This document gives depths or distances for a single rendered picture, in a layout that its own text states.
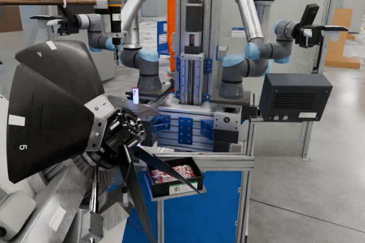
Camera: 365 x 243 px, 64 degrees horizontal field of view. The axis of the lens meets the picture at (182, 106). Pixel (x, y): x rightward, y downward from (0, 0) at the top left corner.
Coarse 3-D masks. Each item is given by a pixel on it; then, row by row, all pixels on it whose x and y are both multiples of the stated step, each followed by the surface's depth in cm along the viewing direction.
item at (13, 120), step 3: (9, 114) 52; (9, 117) 52; (12, 117) 53; (15, 117) 53; (18, 117) 54; (21, 117) 54; (9, 120) 52; (12, 120) 53; (15, 120) 53; (18, 120) 54; (21, 120) 54; (24, 120) 55; (9, 123) 52; (12, 123) 53; (15, 123) 53; (18, 123) 54; (21, 123) 54
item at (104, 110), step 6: (102, 96) 87; (90, 102) 85; (96, 102) 85; (102, 102) 86; (108, 102) 86; (90, 108) 84; (102, 108) 85; (108, 108) 86; (96, 114) 84; (102, 114) 84; (108, 114) 85
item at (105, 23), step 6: (96, 0) 77; (102, 0) 78; (96, 6) 78; (102, 6) 78; (96, 12) 80; (102, 12) 78; (108, 12) 79; (102, 18) 80; (108, 18) 80; (102, 24) 81; (108, 24) 80; (102, 30) 82; (108, 30) 81; (108, 36) 81; (114, 36) 81; (120, 36) 81; (126, 36) 83
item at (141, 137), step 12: (120, 108) 82; (108, 120) 80; (120, 120) 78; (132, 120) 86; (108, 132) 79; (120, 132) 78; (132, 132) 78; (144, 132) 86; (108, 144) 79; (120, 144) 79; (96, 156) 79; (108, 156) 82
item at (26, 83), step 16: (16, 80) 55; (32, 80) 58; (48, 80) 62; (16, 96) 54; (32, 96) 57; (48, 96) 61; (64, 96) 65; (16, 112) 54; (32, 112) 57; (48, 112) 60; (64, 112) 64; (80, 112) 69; (16, 128) 53; (32, 128) 56; (48, 128) 60; (64, 128) 64; (80, 128) 69; (16, 144) 53; (32, 144) 57; (48, 144) 61; (64, 144) 65; (80, 144) 70; (16, 160) 53; (32, 160) 57; (48, 160) 61; (64, 160) 66; (16, 176) 53
